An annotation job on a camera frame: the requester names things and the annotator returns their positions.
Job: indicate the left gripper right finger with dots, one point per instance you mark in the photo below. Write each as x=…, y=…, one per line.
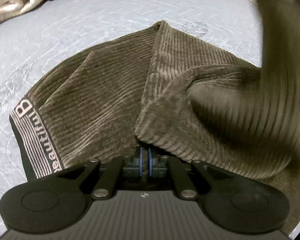
x=168, y=173

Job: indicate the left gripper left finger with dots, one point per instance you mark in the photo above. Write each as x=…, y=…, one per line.
x=121, y=173

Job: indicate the brown corduroy pants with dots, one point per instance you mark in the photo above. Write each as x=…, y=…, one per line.
x=166, y=88

